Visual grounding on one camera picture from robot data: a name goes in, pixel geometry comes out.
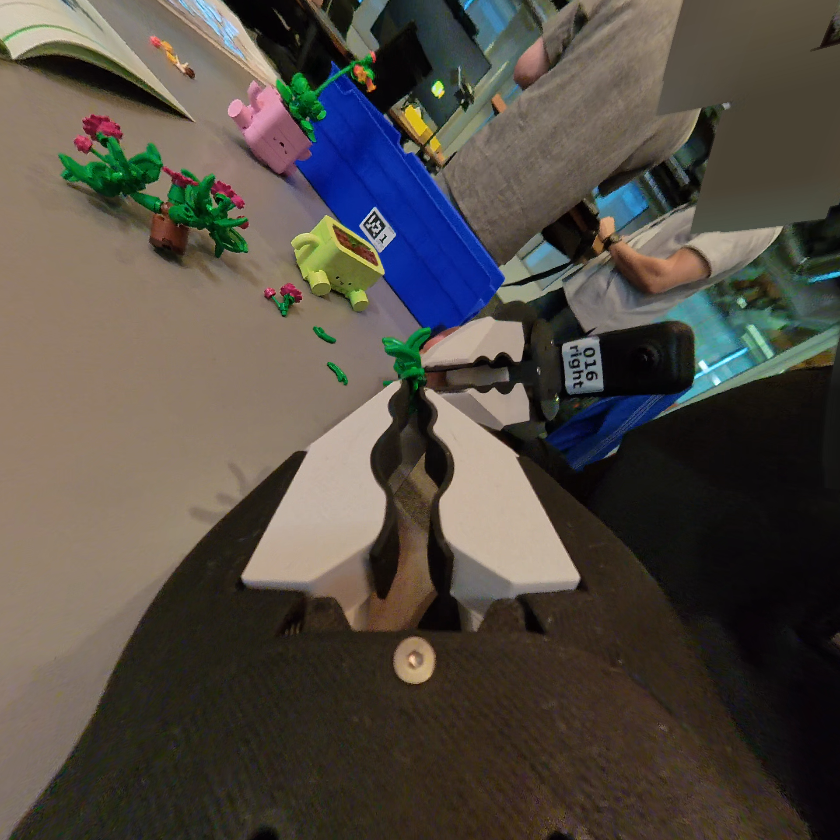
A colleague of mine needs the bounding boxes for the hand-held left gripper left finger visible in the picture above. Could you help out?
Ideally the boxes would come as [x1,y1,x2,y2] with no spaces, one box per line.
[241,384,404,631]

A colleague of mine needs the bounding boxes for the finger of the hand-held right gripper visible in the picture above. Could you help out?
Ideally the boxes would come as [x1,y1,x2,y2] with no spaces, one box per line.
[425,381,546,433]
[422,317,527,371]

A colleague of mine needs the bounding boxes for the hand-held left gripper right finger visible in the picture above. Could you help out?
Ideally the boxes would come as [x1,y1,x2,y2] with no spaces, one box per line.
[423,388,582,631]

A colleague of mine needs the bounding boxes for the green toy leaf stem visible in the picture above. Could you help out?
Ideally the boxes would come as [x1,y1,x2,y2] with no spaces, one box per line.
[382,327,434,414]

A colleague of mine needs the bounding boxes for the blue cloth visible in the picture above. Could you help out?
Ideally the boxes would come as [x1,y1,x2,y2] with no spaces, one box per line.
[548,387,693,472]

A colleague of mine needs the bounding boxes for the blue plastic bin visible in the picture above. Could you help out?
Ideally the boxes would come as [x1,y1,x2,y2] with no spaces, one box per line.
[295,62,506,327]

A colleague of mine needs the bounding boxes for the lime toy brick pot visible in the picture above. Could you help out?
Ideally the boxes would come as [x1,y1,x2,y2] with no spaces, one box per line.
[290,215,386,312]

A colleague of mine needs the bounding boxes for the black office chair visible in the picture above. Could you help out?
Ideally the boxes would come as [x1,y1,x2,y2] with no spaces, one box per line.
[375,21,435,106]

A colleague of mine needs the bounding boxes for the pink toy pot with plant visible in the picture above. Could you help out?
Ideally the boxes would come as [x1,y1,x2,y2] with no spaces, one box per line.
[227,51,378,176]

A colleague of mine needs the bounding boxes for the small black monitor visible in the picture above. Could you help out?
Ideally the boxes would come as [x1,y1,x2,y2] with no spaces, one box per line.
[367,0,493,86]

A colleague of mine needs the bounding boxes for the green plant with pink flowers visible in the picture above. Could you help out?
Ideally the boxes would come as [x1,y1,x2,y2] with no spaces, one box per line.
[58,115,250,258]

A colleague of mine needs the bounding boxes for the large printed sheet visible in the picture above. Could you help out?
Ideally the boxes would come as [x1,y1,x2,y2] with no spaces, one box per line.
[157,0,280,86]

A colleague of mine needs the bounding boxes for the open instruction booklet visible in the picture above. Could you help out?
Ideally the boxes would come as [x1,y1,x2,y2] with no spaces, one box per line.
[0,0,196,122]

